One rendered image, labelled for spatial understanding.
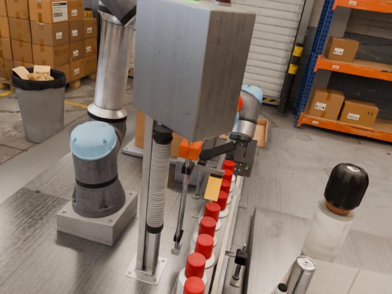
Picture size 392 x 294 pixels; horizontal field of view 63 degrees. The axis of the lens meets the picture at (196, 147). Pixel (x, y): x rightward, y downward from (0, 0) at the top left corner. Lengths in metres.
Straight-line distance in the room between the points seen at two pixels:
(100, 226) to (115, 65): 0.44
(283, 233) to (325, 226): 0.21
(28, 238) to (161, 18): 0.72
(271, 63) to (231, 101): 4.45
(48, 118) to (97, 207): 2.33
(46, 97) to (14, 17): 1.59
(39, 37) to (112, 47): 3.42
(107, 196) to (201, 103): 0.53
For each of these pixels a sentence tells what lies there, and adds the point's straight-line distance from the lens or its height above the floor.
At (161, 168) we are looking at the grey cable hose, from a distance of 0.54.
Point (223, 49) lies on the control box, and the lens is 0.46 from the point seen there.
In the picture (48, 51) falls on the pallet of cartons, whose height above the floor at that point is 0.58.
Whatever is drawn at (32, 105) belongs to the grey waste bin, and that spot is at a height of 0.38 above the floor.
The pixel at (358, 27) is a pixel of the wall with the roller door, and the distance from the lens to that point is 5.12.
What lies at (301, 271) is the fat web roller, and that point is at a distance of 0.65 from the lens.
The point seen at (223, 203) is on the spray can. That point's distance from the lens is 0.73.
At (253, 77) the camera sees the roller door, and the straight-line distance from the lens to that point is 4.99.
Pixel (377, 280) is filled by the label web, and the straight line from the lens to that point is 0.74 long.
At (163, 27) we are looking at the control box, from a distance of 0.50.
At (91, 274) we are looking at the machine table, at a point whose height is 0.83.
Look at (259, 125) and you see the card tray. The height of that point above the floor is 0.83.
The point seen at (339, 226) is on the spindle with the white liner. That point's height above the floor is 1.05.
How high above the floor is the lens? 1.50
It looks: 27 degrees down
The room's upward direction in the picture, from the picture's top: 8 degrees clockwise
